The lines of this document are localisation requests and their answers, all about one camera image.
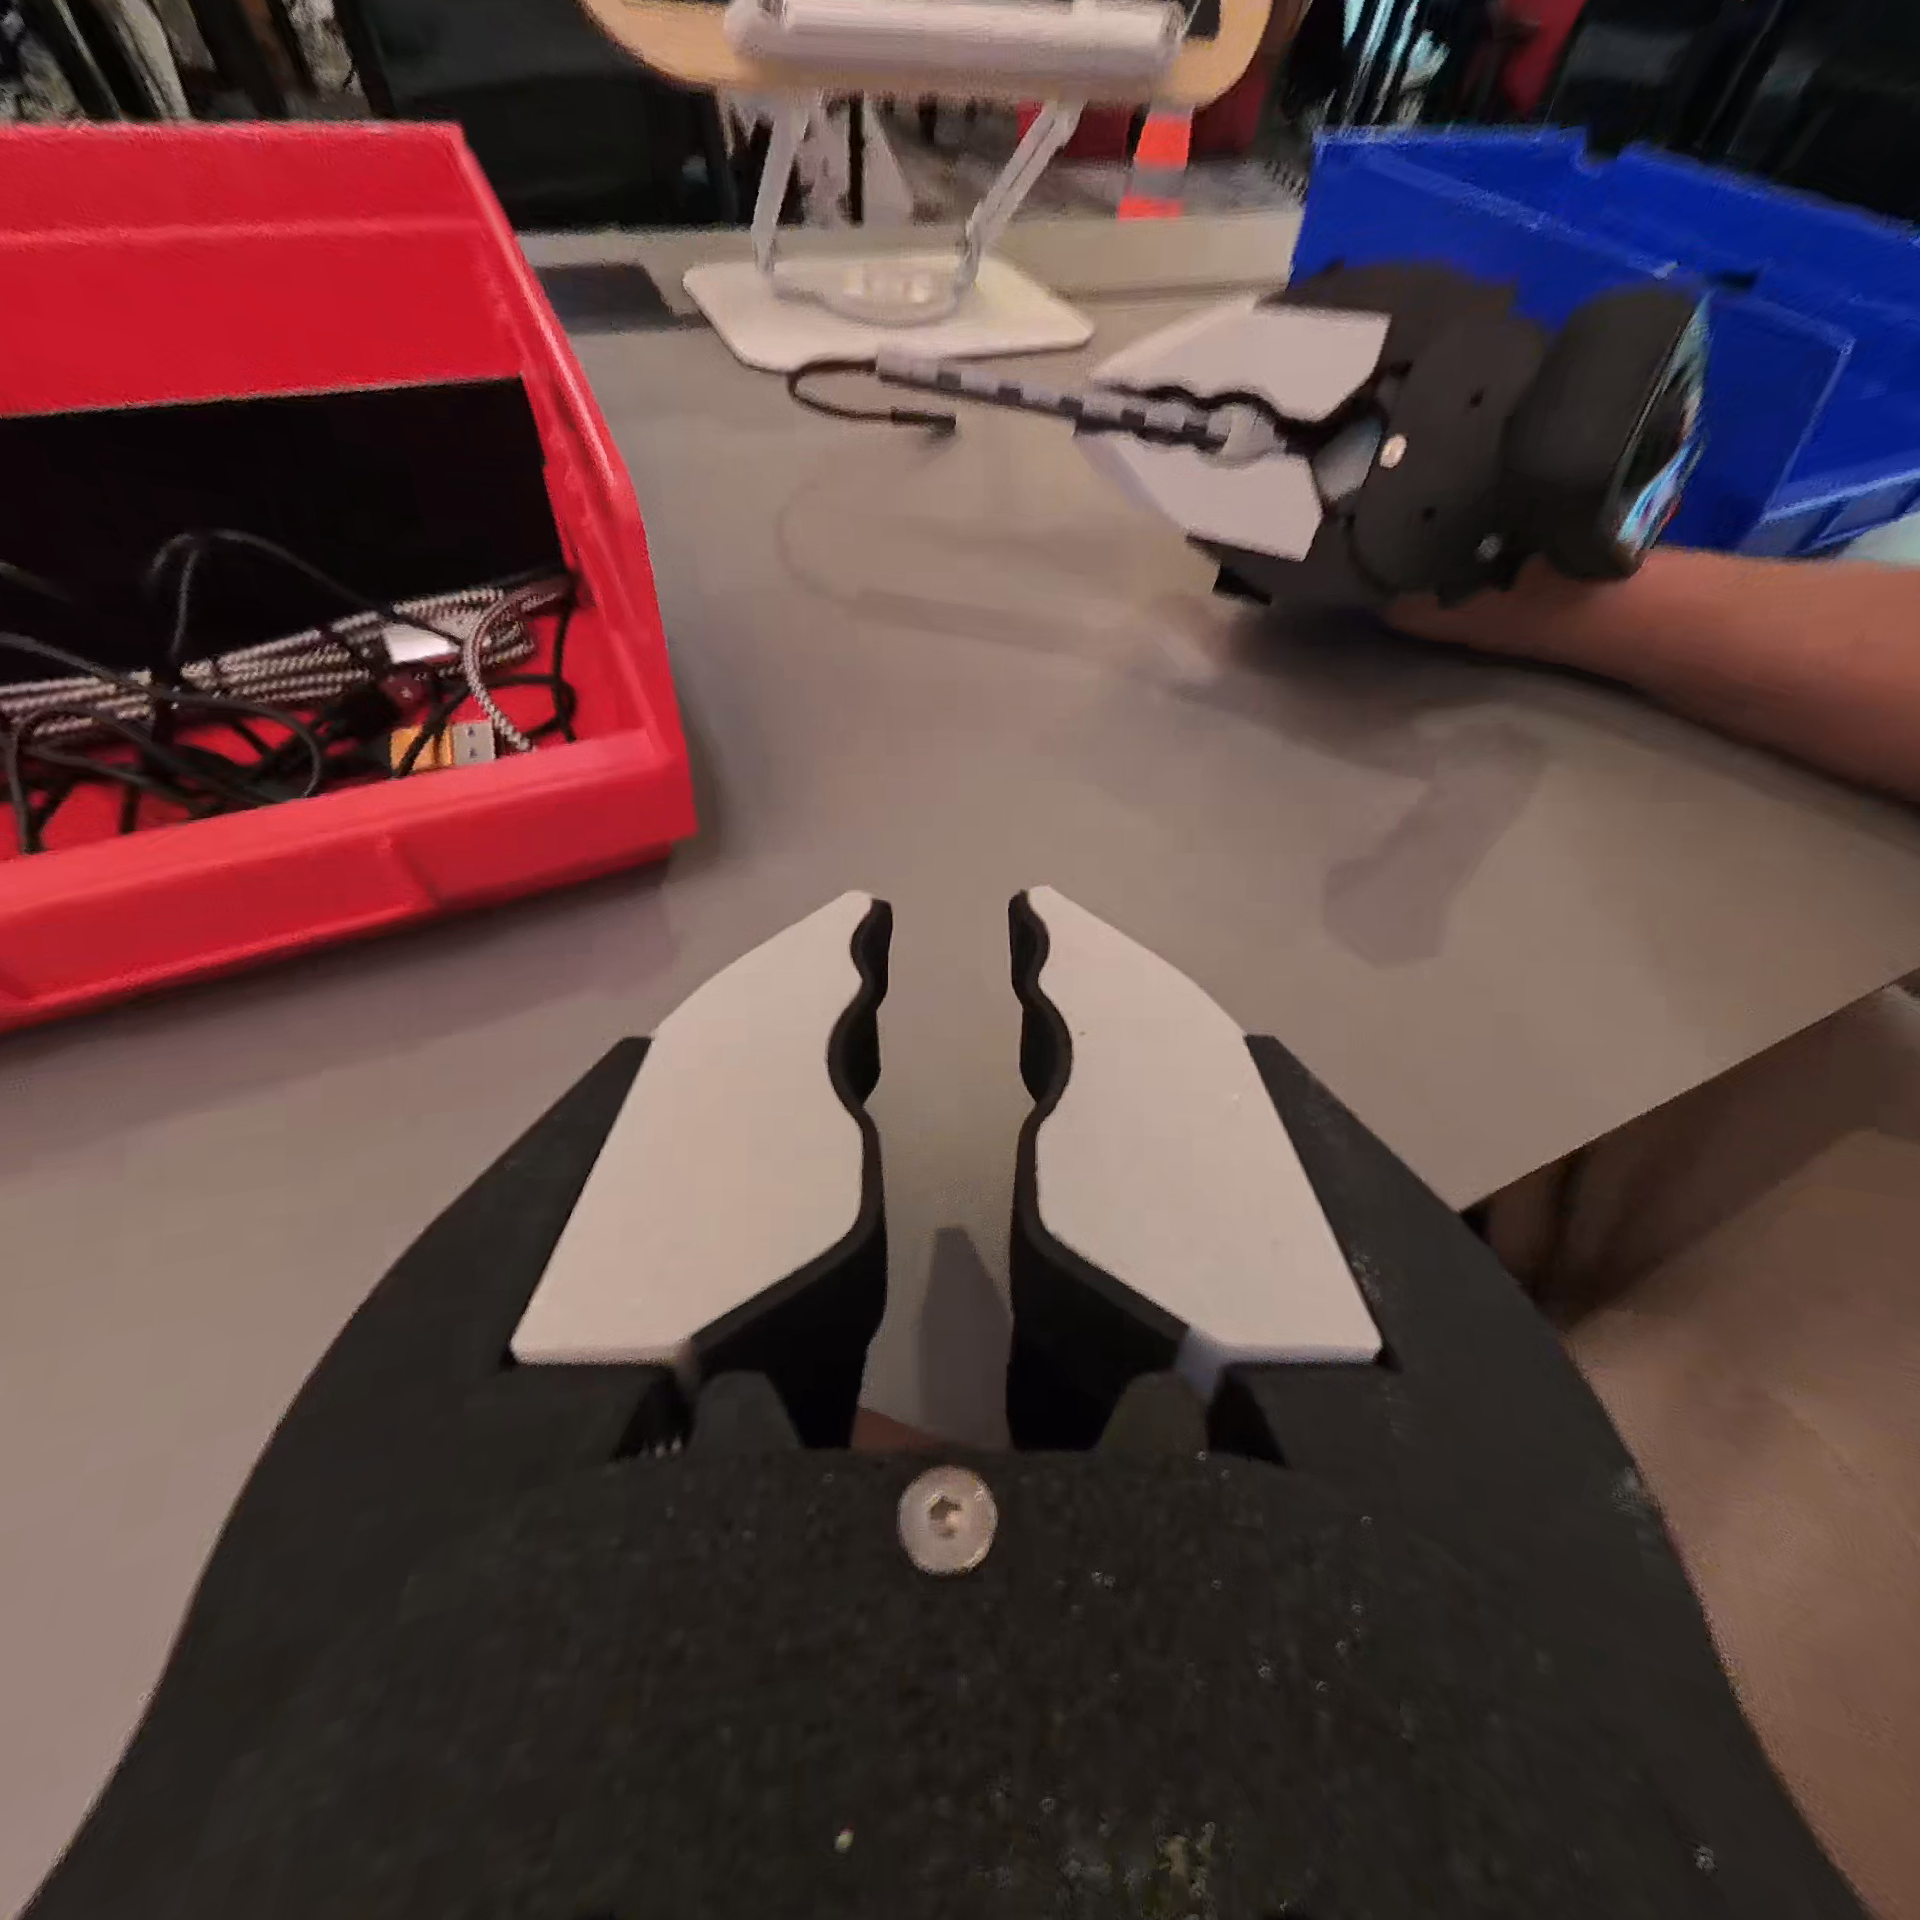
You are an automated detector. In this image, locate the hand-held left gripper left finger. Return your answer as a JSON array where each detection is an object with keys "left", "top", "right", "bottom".
[{"left": 509, "top": 890, "right": 896, "bottom": 1452}]

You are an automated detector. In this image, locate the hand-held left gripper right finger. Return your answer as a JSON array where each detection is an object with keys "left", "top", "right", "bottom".
[{"left": 1001, "top": 881, "right": 1383, "bottom": 1452}]

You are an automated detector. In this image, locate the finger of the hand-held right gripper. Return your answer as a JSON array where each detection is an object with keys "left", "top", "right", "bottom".
[
  {"left": 1090, "top": 298, "right": 1394, "bottom": 429},
  {"left": 1080, "top": 432, "right": 1334, "bottom": 564}
]

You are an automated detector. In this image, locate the black white braided usb-c cable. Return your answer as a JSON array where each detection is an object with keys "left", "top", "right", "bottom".
[{"left": 787, "top": 350, "right": 1279, "bottom": 461}]

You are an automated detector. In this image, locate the red plastic bin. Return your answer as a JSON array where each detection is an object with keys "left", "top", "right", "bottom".
[{"left": 0, "top": 120, "right": 701, "bottom": 1040}]

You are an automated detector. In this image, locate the person's right forearm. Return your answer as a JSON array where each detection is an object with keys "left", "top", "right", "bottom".
[{"left": 1379, "top": 544, "right": 1920, "bottom": 808}]

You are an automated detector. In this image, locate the orange traffic cone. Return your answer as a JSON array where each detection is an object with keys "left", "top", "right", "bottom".
[{"left": 1117, "top": 110, "right": 1206, "bottom": 225}]

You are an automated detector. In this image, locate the white panel stand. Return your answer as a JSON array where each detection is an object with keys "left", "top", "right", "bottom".
[{"left": 681, "top": 90, "right": 1095, "bottom": 371}]

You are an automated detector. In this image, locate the blue plastic bin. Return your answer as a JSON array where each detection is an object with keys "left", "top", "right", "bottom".
[{"left": 1287, "top": 122, "right": 1920, "bottom": 560}]

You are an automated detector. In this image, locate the white light bar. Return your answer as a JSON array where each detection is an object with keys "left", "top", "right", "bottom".
[{"left": 723, "top": 0, "right": 1188, "bottom": 80}]

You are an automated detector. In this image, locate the black desk mat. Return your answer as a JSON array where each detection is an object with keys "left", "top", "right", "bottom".
[{"left": 531, "top": 263, "right": 701, "bottom": 328}]

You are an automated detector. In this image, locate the black bin divider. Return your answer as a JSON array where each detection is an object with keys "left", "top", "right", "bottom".
[{"left": 0, "top": 375, "right": 584, "bottom": 679}]

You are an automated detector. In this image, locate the silver braided cable bundle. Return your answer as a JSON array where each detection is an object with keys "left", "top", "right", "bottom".
[{"left": 0, "top": 579, "right": 584, "bottom": 756}]

